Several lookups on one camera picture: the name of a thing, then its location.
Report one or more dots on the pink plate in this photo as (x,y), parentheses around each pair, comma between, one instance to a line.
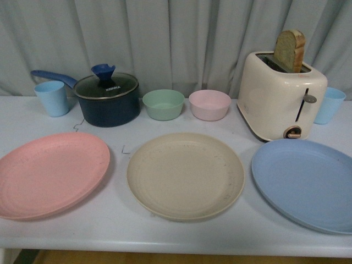
(51,174)

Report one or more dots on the green bowl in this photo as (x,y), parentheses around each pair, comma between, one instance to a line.
(163,104)

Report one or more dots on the pink bowl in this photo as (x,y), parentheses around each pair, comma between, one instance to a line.
(209,105)

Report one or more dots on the beige plate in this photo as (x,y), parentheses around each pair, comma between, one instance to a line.
(185,177)

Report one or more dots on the dark blue saucepan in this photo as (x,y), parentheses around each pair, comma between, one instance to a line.
(101,113)

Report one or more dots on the glass pot lid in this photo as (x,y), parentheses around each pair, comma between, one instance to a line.
(105,83)

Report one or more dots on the grey curtain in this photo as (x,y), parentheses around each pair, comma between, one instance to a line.
(181,45)

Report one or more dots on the cream toaster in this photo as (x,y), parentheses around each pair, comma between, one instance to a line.
(276,104)

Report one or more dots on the light blue cup left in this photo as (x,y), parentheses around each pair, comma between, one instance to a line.
(53,97)

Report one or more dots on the light blue cup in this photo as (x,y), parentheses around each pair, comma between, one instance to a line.
(332,101)
(53,97)

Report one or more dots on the bread slice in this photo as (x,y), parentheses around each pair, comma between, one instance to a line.
(289,50)

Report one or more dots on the blue plate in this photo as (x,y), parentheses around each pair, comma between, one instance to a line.
(307,182)

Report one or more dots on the light blue cup right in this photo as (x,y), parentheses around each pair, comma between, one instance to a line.
(332,101)

